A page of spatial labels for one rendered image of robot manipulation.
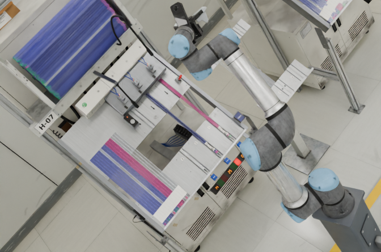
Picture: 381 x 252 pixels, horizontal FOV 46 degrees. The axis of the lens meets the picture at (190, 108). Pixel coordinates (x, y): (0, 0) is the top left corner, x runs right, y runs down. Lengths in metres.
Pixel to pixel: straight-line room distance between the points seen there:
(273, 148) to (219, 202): 1.34
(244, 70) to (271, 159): 0.34
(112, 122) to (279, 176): 1.00
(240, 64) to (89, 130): 1.04
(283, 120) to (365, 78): 1.76
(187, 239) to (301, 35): 1.48
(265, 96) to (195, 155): 0.80
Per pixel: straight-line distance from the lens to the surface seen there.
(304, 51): 3.10
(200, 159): 2.37
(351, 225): 2.14
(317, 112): 3.30
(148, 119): 2.40
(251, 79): 1.67
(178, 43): 1.62
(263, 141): 1.67
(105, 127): 2.41
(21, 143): 4.00
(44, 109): 2.35
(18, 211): 4.25
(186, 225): 2.87
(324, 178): 2.00
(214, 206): 2.95
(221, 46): 1.67
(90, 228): 3.82
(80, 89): 2.37
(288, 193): 1.90
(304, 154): 3.07
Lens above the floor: 2.39
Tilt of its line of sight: 37 degrees down
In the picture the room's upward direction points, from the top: 39 degrees counter-clockwise
